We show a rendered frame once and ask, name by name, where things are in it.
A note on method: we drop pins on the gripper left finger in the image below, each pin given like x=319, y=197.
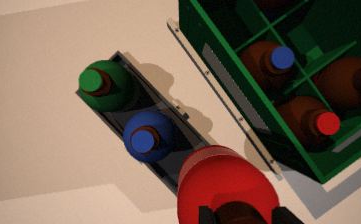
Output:
x=206, y=215

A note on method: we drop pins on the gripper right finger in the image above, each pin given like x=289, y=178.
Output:
x=282, y=215

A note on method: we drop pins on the green bottle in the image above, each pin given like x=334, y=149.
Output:
x=109, y=87

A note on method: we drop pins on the dark grey narrow tray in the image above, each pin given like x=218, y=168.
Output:
x=188, y=138

